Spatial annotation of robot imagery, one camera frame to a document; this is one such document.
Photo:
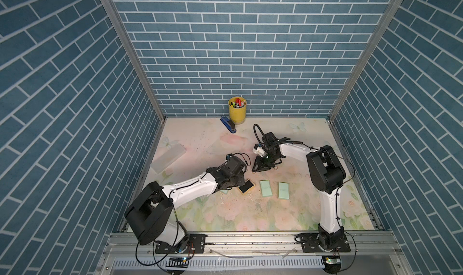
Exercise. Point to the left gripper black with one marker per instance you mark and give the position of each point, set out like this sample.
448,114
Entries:
241,181

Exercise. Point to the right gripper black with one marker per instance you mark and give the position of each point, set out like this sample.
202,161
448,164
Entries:
260,166

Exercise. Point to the tan box base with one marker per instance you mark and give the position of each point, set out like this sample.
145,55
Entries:
246,187

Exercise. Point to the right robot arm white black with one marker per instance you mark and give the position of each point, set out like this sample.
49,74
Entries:
326,173

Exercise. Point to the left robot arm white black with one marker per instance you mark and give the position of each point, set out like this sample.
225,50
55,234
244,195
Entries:
149,215

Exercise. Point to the blue stapler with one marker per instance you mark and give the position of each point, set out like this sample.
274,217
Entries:
228,124

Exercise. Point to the yellow pen cup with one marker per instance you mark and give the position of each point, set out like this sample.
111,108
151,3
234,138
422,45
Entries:
237,115

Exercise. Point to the markers in cup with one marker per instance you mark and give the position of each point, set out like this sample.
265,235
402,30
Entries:
237,103

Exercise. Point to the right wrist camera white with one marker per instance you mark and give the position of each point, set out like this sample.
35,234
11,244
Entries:
259,150

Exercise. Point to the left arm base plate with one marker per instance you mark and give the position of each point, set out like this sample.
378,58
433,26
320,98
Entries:
192,243

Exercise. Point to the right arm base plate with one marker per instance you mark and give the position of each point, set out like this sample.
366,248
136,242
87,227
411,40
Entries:
323,243

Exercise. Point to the aluminium front rail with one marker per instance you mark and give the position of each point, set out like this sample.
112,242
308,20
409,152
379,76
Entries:
257,253

